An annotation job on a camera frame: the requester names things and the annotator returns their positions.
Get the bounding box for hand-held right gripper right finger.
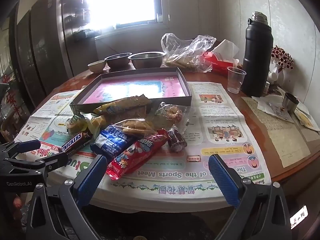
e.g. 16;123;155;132
208;154;293;240

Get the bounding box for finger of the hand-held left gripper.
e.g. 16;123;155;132
2;152;69;174
0;140;41;159

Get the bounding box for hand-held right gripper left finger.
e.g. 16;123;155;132
25;154;108;240

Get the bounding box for brown chocolate bar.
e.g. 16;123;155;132
60;130;93;154

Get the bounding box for green label cake packet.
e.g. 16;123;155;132
65;114;88;137

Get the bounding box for blue biscuit packet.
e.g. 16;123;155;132
90;125;137;160

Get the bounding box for red snack packet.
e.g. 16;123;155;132
105;129;170;181

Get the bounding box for small dark chocolate packet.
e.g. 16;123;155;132
167;129;187;153

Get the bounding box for orange cracker packet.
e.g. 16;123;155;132
114;119;160;137

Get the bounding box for long yellow wafer packet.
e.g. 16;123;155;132
93;94;152;117

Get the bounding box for clear ring cookie packet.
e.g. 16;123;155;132
154;102;192;130

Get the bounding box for grey cardboard box tray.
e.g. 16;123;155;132
69;67;192;113

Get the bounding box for newspaper with red header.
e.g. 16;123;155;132
29;90;83;120

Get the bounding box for glass door red decals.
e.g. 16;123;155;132
0;17;25;140

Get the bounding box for newspaper with cartoon pictures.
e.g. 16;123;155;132
14;81;272;205

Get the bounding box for handwritten paper sheet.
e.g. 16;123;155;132
241;96;312;168

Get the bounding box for crumpled white tissue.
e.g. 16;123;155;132
257;95;295;123

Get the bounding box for pink workbook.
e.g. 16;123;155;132
82;74;187;104

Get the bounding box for clear plastic cup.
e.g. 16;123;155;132
227;67;247;94

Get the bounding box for small ceramic bowl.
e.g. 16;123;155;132
87;60;107;73

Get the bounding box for yellow card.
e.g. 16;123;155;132
294;104;320;135

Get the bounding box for steel thermos cup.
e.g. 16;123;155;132
282;92;300;114

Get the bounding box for dark refrigerator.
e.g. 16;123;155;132
9;0;98;105

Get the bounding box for small steel bowl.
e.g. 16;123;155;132
104;52;132;69

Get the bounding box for red tissue box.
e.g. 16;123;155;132
204;39;240;74

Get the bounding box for black thermos bottle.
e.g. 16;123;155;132
240;11;274;97

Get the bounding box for clear plastic bag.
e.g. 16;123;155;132
161;33;217;73

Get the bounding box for large steel bowl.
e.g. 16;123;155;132
128;52;166;69

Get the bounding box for red white flower ornament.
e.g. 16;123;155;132
269;45;294;85

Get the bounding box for bright window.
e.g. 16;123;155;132
80;0;170;30

